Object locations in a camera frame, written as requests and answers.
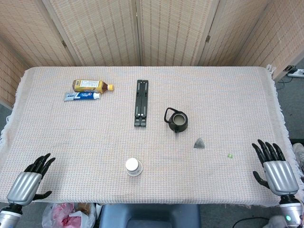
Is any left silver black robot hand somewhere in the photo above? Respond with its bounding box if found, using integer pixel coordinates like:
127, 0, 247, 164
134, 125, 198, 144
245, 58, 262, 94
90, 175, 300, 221
6, 153, 57, 206

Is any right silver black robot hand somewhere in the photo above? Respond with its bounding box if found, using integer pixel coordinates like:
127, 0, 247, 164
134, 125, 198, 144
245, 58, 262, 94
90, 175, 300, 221
251, 139, 300, 197

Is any grey tea bag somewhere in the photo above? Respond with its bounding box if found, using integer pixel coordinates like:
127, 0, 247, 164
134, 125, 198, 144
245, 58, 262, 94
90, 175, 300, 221
193, 137, 206, 150

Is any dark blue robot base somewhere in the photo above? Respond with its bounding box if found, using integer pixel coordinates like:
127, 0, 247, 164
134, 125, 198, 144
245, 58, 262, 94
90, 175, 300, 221
98, 203, 201, 228

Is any plastic bag with pink contents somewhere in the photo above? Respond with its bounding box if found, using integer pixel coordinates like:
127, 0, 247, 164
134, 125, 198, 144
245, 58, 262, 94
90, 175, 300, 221
42, 202, 97, 228

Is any black teapot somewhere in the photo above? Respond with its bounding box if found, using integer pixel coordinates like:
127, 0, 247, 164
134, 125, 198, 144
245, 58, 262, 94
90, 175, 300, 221
163, 107, 189, 133

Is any yellow-capped tea bottle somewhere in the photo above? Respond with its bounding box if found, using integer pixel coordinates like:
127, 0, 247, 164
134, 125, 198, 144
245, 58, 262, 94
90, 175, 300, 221
72, 79, 115, 94

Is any white grey shoe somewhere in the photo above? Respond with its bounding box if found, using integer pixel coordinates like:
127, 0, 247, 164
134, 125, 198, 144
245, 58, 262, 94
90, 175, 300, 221
292, 143, 304, 174

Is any woven beige tablecloth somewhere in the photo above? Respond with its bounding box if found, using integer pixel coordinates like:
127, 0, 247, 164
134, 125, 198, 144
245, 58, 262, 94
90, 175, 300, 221
0, 64, 304, 207

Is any white power strip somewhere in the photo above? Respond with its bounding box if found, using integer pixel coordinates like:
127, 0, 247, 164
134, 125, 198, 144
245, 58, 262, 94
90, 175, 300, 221
287, 68, 304, 78

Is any blue white toothpaste tube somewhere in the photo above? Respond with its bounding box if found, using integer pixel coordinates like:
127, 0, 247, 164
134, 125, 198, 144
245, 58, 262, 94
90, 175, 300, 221
63, 92, 101, 102

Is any white paper cup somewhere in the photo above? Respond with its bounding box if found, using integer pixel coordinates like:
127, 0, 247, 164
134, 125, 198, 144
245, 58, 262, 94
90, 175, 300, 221
125, 157, 143, 177

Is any bamboo folding screen panel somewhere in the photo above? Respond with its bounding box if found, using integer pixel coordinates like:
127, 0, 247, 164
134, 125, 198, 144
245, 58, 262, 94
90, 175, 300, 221
0, 38, 31, 106
196, 0, 276, 67
234, 0, 304, 80
42, 0, 143, 67
0, 0, 77, 67
135, 0, 226, 67

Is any black folding stand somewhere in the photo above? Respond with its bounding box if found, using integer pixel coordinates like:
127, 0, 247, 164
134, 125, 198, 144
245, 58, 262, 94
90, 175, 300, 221
134, 79, 150, 128

